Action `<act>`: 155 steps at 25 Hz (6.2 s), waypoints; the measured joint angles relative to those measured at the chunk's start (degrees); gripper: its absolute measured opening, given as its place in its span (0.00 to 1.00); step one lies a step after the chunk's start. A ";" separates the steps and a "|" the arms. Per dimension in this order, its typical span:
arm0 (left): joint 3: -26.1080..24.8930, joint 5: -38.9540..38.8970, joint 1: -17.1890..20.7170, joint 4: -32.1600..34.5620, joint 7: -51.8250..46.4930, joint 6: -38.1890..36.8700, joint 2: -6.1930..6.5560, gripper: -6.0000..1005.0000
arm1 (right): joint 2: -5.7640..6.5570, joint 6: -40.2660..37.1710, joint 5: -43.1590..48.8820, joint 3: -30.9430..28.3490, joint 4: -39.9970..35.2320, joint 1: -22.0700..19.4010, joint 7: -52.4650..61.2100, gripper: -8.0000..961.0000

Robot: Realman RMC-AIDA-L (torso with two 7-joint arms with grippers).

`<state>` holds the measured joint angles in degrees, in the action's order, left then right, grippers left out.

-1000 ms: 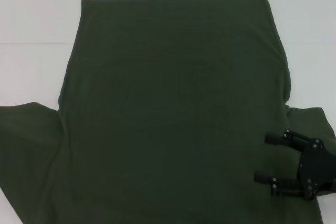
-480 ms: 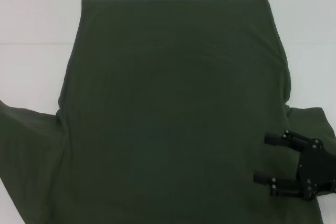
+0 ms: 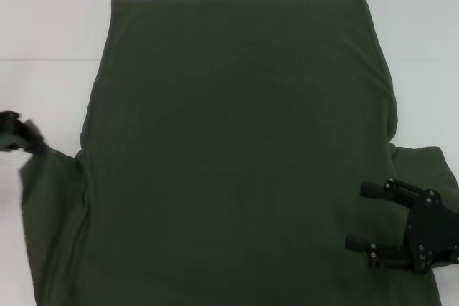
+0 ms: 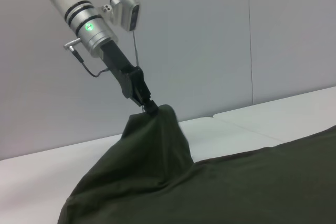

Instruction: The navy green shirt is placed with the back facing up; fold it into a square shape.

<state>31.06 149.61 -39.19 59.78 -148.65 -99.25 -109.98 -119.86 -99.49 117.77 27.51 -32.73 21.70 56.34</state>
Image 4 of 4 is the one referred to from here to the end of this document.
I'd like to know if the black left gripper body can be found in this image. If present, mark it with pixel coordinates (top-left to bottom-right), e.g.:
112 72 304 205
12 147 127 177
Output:
99 39 152 104

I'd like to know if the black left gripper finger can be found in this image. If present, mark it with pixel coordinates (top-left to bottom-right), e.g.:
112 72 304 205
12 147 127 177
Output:
142 98 160 116
130 97 146 114

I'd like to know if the dark green t-shirt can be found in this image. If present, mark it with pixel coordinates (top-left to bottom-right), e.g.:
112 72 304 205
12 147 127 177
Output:
57 103 336 224

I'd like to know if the thin left gripper cable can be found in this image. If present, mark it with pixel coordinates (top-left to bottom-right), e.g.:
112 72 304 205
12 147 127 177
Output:
72 47 110 78

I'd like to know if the silver cable connector plug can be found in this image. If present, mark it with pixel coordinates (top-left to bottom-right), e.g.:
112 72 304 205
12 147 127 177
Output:
62 37 83 51

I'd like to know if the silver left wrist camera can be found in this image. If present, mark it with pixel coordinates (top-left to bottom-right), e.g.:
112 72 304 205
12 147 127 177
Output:
101 0 141 32

